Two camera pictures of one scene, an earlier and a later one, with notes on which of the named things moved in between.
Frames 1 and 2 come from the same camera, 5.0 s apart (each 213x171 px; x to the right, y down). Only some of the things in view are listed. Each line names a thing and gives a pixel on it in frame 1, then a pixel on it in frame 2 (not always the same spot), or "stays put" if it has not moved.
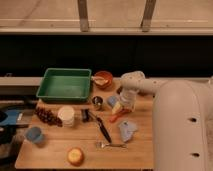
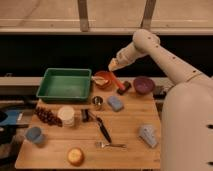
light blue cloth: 126,129 -> 148,135
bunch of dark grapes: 48,117 stays put
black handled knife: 103,127 stays put
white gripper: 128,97 -> 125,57
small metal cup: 97,101 stays put
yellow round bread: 75,156 stays put
